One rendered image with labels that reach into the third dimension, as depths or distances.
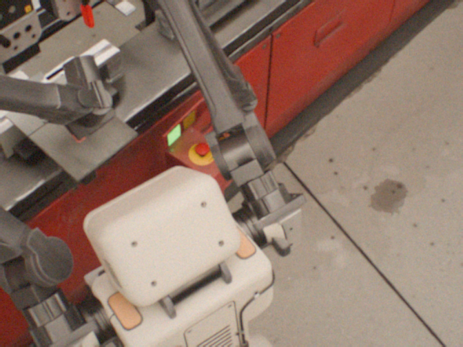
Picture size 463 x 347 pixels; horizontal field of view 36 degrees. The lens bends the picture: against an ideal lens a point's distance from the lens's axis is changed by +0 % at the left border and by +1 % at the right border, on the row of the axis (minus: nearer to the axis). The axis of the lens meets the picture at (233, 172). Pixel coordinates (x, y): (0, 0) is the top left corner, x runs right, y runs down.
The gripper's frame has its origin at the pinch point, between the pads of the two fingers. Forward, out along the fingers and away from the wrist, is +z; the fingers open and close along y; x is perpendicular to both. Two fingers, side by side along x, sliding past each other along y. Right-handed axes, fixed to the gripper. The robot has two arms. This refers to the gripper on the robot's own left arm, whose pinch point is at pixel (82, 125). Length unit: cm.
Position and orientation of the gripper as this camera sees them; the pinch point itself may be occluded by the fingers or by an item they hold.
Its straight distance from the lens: 165.6
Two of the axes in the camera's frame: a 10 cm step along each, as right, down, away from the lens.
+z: -3.6, 2.0, 9.1
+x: 6.1, 7.9, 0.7
